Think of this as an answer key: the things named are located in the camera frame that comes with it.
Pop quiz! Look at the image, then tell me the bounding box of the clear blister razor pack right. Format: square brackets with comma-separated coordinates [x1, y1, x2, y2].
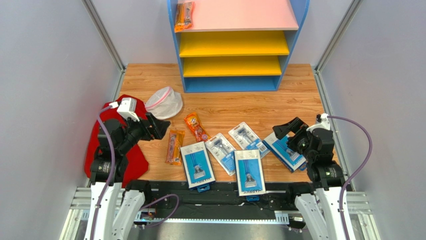
[228, 122, 270, 158]

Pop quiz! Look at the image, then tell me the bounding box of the blue razor box right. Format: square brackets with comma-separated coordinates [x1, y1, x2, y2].
[262, 132, 307, 173]

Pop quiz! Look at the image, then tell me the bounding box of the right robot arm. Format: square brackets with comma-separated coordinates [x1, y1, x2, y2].
[272, 113, 356, 240]

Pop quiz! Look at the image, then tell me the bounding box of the clear blister razor pack left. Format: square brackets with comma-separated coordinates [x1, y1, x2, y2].
[205, 133, 236, 176]

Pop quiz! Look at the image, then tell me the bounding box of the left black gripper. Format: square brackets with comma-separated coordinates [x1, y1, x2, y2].
[118, 111, 171, 153]

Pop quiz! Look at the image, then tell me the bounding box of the white mesh zip bag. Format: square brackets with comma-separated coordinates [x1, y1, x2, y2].
[145, 86, 183, 120]

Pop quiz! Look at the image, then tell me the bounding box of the white blue harry's box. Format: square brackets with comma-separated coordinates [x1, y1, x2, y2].
[234, 149, 266, 202]
[180, 141, 216, 193]

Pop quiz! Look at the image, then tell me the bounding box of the white blue Harry's box left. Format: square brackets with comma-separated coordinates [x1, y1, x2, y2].
[180, 141, 216, 193]

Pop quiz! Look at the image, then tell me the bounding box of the red cloth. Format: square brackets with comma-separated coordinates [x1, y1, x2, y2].
[84, 109, 149, 188]

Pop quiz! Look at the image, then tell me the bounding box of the narrow orange razor pack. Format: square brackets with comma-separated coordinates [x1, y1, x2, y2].
[165, 130, 185, 166]

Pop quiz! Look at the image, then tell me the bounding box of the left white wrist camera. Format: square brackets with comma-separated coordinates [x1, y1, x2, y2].
[108, 97, 140, 122]

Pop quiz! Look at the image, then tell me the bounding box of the clear blister razor pack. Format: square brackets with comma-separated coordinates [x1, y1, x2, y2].
[205, 133, 236, 176]
[228, 122, 270, 158]

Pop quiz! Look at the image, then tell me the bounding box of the orange BIC razor bag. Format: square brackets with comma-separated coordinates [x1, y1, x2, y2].
[184, 112, 211, 142]

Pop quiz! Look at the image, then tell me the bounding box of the white blue Harry's box center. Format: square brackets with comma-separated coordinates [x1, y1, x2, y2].
[234, 149, 266, 202]

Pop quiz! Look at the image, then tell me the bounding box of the orange razor pack on shelf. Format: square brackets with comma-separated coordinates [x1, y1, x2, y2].
[174, 1, 195, 33]

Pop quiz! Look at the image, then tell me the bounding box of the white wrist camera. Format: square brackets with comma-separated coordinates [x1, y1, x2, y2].
[307, 113, 331, 132]
[108, 97, 140, 122]

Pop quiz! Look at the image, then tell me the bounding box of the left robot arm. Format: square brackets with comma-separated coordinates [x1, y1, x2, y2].
[84, 112, 171, 240]

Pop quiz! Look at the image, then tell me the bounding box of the blue shelf unit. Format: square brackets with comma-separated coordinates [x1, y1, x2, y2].
[166, 0, 310, 93]

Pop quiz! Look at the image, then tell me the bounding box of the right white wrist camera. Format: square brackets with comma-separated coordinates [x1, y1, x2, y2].
[307, 113, 331, 132]

